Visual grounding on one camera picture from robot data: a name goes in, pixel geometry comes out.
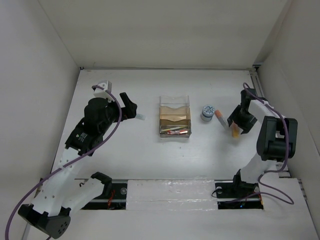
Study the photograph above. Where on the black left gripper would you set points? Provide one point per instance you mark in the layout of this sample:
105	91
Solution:
129	111

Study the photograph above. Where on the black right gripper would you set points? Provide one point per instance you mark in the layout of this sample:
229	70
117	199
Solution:
235	117

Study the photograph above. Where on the green highlighter marker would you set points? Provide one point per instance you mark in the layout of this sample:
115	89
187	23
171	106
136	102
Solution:
140	117

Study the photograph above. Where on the orange capped clear marker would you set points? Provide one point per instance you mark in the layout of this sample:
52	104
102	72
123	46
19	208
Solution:
221	119

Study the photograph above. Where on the orange pen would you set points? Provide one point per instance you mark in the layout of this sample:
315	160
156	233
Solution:
183	130

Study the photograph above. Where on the red pen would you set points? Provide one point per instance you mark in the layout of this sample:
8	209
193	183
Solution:
177	133

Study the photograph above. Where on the yellow pen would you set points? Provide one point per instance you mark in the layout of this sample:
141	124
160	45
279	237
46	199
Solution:
172	129

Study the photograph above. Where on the orange yellow highlighter marker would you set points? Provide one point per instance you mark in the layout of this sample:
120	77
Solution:
235	130

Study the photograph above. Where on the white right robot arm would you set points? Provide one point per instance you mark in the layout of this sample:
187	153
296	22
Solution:
276	142

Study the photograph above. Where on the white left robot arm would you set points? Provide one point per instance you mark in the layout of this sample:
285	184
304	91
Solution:
51	210

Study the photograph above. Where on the blue tape roll right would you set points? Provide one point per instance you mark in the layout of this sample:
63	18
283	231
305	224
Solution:
207	113

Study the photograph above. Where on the three-tier acrylic organizer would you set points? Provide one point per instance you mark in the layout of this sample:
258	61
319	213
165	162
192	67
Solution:
174	112

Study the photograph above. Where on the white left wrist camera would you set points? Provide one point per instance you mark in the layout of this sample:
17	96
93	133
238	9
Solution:
102	90

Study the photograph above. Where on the aluminium frame rail right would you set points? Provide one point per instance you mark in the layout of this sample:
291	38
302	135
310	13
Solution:
253	71

